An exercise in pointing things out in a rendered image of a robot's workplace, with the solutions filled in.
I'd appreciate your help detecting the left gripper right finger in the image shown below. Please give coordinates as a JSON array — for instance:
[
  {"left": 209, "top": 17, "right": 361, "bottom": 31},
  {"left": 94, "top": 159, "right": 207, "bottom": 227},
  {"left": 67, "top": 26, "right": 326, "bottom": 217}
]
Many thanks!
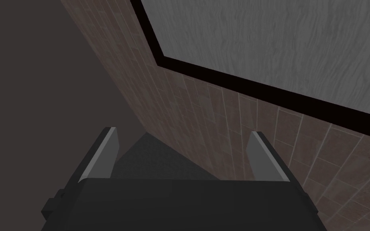
[{"left": 246, "top": 130, "right": 296, "bottom": 183}]

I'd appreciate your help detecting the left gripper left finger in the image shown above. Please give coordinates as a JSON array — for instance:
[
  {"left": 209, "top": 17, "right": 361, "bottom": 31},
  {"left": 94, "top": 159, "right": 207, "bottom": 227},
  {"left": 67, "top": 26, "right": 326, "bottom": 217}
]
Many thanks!
[{"left": 71, "top": 126, "right": 120, "bottom": 184}]

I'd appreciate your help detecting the grey wooden door leaf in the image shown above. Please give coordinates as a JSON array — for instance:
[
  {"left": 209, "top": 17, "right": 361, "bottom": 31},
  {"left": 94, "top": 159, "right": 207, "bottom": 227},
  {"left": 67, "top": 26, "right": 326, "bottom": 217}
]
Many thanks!
[{"left": 140, "top": 0, "right": 370, "bottom": 121}]

